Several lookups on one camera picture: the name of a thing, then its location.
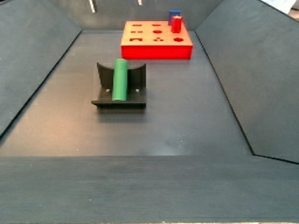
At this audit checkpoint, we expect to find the blue rounded block peg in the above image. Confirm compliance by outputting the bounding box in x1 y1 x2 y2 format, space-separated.
168 10 180 25

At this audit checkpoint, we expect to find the red shape sorter block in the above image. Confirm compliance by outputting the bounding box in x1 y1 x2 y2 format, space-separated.
120 21 192 60

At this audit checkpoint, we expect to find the black curved cradle stand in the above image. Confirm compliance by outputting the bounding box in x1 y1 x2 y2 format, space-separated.
90 59 145 109

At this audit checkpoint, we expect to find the green cylinder peg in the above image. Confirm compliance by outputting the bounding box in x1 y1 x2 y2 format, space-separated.
112 59 128 101

